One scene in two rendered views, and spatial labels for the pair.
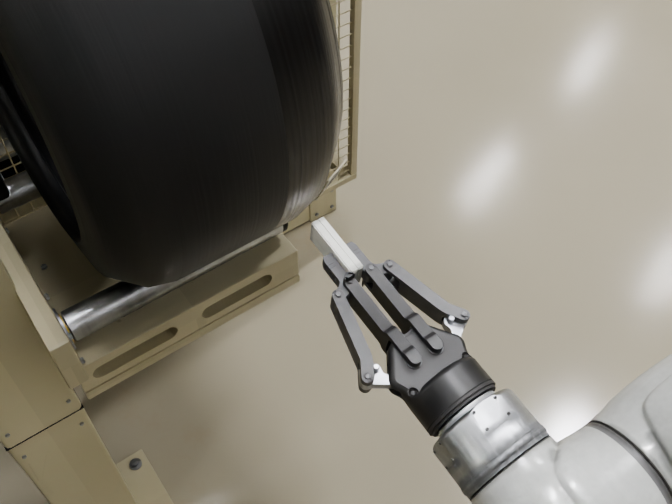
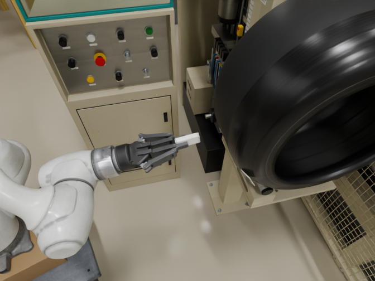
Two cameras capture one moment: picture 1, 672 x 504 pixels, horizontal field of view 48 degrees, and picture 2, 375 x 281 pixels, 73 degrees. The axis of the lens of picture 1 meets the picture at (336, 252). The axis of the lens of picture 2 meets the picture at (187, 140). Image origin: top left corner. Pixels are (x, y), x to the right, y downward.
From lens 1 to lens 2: 0.77 m
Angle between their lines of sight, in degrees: 63
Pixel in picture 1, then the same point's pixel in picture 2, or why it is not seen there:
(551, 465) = (83, 160)
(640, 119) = not seen: outside the picture
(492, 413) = (106, 153)
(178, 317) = not seen: hidden behind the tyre
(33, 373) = not seen: hidden behind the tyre
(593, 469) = (72, 167)
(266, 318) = (303, 270)
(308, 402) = (257, 272)
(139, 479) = (241, 204)
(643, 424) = (71, 185)
